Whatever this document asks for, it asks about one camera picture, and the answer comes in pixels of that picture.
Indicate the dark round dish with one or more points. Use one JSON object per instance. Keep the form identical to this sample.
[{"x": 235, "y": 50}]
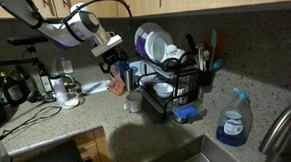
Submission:
[{"x": 171, "y": 64}]

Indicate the stainless steel tumbler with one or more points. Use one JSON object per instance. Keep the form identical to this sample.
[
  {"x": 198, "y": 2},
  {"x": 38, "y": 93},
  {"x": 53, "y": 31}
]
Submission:
[{"x": 129, "y": 80}]

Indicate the metal serving utensil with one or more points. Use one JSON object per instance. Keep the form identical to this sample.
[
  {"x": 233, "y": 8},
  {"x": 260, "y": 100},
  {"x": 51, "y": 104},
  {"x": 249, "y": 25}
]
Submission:
[{"x": 202, "y": 56}]

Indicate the white mug red print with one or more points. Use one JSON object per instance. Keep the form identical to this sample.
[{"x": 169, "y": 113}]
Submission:
[{"x": 175, "y": 52}]

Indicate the large white plate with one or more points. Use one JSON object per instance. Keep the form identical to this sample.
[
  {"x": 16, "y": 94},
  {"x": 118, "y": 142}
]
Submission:
[{"x": 163, "y": 31}]

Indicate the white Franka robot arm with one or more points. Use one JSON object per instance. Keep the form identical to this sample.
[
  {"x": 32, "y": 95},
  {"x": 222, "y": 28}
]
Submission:
[{"x": 79, "y": 24}]

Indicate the purple plate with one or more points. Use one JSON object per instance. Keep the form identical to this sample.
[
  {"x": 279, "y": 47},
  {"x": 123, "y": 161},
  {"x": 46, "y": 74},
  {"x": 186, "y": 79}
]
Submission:
[{"x": 141, "y": 47}]

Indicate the blue dish soap bottle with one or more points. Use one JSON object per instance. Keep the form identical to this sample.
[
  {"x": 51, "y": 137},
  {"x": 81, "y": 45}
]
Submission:
[{"x": 234, "y": 126}]

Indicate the wooden lower cabinet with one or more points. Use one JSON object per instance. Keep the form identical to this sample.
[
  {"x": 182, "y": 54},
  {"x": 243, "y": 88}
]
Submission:
[{"x": 95, "y": 150}]

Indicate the black spatula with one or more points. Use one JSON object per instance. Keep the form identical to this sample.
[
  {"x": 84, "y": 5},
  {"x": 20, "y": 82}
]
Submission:
[{"x": 191, "y": 42}]

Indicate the white cloth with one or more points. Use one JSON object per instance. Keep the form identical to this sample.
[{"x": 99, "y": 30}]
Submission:
[{"x": 94, "y": 87}]

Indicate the translucent plastic food container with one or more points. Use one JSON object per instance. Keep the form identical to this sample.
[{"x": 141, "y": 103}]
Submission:
[{"x": 148, "y": 79}]

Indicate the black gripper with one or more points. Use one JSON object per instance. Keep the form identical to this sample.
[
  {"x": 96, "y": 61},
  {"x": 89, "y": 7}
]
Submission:
[{"x": 111, "y": 56}]

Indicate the white blue plastic tub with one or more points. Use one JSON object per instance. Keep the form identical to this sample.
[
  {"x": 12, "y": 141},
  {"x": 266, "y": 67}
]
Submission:
[{"x": 136, "y": 69}]

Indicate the black camera on tripod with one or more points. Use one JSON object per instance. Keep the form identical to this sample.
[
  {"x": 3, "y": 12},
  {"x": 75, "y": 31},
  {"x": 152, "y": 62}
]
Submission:
[{"x": 26, "y": 40}]

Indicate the white bottle dark cap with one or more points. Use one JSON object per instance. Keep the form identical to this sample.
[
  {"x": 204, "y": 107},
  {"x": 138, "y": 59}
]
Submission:
[{"x": 58, "y": 89}]

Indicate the stainless steel sink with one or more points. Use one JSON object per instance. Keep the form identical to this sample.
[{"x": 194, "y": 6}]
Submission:
[{"x": 196, "y": 155}]

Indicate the black utensil holder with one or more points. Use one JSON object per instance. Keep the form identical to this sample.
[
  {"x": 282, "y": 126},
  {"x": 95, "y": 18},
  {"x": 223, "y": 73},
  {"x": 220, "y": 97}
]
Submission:
[{"x": 207, "y": 77}]

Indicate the round tan coaster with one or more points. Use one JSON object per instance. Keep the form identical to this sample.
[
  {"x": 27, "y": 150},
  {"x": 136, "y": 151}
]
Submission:
[{"x": 82, "y": 101}]

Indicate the orange cloth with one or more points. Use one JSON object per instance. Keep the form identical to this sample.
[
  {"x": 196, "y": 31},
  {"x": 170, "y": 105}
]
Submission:
[{"x": 116, "y": 86}]

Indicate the clear plastic cup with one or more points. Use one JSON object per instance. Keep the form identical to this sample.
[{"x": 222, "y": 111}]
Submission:
[{"x": 71, "y": 101}]

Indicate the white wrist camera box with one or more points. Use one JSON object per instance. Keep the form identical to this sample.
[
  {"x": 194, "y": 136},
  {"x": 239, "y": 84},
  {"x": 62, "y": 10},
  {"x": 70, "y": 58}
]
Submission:
[{"x": 105, "y": 46}]

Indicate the dark bottle white label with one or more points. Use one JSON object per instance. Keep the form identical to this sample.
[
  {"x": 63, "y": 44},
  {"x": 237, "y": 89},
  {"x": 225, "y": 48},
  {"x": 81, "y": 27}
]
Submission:
[{"x": 46, "y": 83}]

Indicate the red spatula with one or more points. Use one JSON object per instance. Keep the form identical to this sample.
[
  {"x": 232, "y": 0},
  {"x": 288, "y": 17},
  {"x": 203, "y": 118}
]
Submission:
[{"x": 220, "y": 45}]

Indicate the teal spatula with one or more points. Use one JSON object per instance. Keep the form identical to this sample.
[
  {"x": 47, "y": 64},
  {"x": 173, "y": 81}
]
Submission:
[{"x": 212, "y": 40}]

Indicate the black robot cart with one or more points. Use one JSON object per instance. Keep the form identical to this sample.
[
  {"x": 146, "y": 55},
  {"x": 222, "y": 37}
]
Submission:
[{"x": 49, "y": 159}]

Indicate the steel kitchen faucet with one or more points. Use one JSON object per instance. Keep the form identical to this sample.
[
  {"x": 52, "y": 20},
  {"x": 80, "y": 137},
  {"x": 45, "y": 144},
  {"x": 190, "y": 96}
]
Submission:
[{"x": 281, "y": 127}]

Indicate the white wall outlet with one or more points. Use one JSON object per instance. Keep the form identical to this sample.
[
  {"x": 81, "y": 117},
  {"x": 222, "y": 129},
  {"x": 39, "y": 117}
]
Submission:
[{"x": 67, "y": 65}]

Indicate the white dinner plate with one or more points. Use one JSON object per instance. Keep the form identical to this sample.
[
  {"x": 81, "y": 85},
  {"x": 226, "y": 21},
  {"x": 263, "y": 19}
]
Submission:
[{"x": 157, "y": 47}]

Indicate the blue water bottle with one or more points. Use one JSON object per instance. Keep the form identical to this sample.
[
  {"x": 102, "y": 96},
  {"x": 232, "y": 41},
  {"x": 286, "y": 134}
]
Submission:
[{"x": 124, "y": 72}]

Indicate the teal spoon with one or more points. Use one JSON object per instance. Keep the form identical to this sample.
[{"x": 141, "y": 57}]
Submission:
[{"x": 218, "y": 63}]

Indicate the blue sponge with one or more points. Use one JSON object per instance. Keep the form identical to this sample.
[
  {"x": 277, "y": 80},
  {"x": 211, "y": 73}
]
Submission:
[{"x": 186, "y": 111}]

